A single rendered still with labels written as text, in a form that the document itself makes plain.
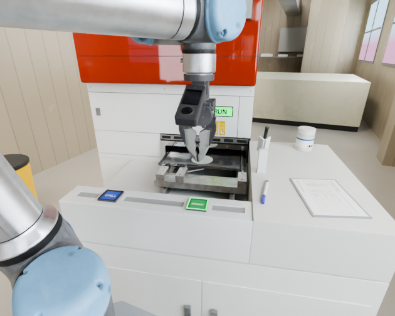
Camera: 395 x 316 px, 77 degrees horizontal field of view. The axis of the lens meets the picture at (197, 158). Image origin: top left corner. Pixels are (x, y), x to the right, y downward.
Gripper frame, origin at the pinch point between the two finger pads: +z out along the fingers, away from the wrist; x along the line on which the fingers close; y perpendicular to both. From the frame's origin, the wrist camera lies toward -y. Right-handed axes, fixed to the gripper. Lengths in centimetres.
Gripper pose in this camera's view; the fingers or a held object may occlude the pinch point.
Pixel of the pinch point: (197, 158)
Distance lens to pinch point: 62.7
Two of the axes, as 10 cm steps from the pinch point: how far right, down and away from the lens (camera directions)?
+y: 1.8, -3.9, 9.1
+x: -9.8, -0.7, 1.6
